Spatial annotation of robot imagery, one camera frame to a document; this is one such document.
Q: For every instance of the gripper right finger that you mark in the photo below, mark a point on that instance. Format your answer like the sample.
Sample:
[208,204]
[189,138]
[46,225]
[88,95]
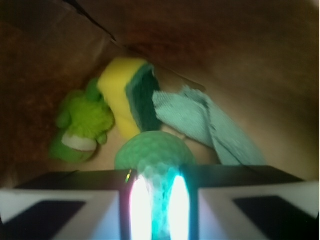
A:
[216,202]

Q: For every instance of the green plush frog toy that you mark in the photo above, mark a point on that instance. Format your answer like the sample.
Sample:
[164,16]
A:
[84,120]

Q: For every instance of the yellow sponge with green scourer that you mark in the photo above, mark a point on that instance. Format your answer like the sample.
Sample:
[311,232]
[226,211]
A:
[127,85]

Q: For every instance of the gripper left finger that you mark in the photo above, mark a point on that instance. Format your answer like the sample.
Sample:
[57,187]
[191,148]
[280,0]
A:
[77,205]

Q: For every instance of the brown paper bag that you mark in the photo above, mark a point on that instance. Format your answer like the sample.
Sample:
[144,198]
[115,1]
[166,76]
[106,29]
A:
[257,59]

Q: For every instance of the green dimpled ball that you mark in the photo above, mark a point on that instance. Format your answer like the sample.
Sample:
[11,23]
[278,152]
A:
[158,157]

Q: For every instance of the teal woven cloth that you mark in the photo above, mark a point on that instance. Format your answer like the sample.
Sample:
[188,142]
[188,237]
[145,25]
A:
[194,114]

